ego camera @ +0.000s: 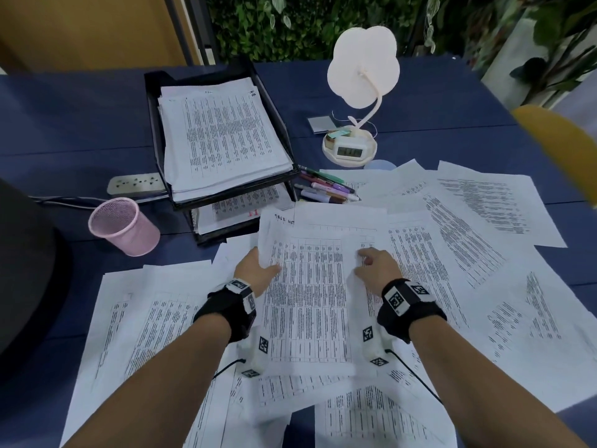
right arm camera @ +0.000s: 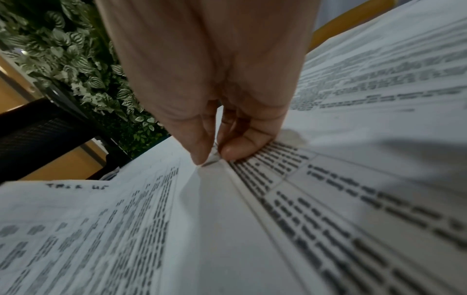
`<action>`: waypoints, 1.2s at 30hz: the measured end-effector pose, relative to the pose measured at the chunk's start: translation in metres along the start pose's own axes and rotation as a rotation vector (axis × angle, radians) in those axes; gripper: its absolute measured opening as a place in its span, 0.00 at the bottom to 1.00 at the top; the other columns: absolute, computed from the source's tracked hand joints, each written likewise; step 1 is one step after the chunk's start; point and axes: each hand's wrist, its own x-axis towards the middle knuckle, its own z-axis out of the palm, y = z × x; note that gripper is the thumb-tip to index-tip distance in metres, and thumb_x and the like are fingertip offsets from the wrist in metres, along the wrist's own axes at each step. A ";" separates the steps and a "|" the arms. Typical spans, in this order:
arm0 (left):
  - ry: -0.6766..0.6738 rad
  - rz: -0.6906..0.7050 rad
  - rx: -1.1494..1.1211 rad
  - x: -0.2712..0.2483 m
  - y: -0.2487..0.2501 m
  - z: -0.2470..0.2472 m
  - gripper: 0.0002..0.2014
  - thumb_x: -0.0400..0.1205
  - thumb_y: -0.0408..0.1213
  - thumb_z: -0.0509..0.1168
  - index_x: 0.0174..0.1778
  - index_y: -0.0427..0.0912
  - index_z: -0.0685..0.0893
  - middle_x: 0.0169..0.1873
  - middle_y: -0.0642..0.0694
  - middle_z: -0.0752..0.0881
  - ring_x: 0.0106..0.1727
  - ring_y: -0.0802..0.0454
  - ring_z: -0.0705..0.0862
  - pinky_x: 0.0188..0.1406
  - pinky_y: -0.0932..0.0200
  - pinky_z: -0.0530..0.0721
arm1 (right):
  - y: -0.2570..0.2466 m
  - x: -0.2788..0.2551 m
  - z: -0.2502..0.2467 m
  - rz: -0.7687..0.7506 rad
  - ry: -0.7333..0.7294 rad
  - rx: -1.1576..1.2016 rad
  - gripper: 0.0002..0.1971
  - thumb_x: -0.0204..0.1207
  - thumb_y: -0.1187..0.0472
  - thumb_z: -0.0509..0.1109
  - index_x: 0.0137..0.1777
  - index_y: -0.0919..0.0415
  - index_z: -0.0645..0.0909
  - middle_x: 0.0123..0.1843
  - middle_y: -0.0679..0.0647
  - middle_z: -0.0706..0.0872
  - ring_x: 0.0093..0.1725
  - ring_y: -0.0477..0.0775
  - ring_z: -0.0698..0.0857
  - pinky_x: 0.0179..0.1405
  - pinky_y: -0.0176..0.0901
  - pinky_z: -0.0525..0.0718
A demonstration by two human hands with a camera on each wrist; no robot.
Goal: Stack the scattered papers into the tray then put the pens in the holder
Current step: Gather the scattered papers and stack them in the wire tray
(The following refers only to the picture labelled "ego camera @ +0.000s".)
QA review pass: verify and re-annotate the white column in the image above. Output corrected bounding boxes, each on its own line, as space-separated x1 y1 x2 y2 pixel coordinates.
480 18 597 108

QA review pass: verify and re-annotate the white flower-shaped desk lamp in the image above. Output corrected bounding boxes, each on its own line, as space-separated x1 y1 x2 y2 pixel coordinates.
322 25 401 169

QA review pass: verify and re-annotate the black wristband with markers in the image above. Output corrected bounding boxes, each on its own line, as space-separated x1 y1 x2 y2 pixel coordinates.
192 278 257 343
376 278 448 345

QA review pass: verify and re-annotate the pile of printed papers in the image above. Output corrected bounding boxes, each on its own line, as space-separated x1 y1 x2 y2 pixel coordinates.
60 158 597 448

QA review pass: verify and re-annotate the bunch of coloured markers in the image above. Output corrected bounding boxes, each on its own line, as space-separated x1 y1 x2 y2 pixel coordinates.
294 164 361 203

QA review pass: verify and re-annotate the pink mesh cup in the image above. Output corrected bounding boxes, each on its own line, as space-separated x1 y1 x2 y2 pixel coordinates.
88 197 161 257

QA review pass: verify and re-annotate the black camera cable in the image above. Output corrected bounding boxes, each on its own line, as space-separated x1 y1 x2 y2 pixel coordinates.
386 349 444 406
212 358 247 381

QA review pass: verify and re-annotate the printed paper sheet bundle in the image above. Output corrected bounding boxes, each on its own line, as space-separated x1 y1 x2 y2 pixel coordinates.
157 78 295 203
198 184 283 236
256 202 391 378
170 158 297 205

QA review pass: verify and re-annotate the green plant wall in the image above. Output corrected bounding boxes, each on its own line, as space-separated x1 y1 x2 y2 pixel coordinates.
205 0 476 63

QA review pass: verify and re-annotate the large black chair back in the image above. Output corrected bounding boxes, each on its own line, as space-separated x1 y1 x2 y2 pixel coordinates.
0 179 73 369

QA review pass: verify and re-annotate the black right wristband with markers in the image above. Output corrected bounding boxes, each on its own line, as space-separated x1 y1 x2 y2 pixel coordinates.
376 278 448 345

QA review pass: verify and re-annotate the black right camera cable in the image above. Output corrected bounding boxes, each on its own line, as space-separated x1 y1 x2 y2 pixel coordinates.
386 349 444 406

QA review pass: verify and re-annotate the small grey square card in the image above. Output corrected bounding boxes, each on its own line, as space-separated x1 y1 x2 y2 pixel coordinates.
307 115 339 135

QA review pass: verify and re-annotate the dark green potted plant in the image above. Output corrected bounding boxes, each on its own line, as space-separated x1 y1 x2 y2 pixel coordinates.
511 0 597 106

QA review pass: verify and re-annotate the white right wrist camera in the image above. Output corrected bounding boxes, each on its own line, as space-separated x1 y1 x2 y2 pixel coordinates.
361 324 391 367

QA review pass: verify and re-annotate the white power strip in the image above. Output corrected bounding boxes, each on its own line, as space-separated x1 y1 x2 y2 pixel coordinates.
107 172 168 197

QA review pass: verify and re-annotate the person's right forearm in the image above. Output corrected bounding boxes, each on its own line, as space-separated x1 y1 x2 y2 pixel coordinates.
410 317 588 448

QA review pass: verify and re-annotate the black left camera cable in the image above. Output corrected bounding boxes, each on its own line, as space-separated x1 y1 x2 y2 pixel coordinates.
212 358 247 381

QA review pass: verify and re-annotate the person's left forearm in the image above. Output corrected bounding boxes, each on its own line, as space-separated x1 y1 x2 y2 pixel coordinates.
60 314 232 448

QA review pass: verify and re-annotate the black left wristband with markers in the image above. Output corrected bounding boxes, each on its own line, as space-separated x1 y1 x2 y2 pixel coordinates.
192 278 257 343

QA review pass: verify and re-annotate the person's right hand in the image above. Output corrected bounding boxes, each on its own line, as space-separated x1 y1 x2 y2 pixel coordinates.
353 246 403 297

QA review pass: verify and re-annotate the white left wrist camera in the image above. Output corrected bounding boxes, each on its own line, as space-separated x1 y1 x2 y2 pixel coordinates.
240 329 271 378

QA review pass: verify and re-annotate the power strip cable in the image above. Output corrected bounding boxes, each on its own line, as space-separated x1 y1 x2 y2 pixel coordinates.
27 194 111 210

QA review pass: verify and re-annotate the dark metal door frame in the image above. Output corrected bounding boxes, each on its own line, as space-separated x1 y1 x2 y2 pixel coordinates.
163 0 220 66

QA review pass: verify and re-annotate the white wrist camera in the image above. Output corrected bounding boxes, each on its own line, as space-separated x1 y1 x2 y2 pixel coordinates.
240 329 271 378
361 324 391 367

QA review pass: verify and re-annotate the person's left hand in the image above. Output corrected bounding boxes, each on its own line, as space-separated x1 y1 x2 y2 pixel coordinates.
233 246 283 297

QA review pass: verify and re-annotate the black mesh tiered tray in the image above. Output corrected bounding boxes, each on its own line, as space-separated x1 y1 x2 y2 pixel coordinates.
143 58 300 248

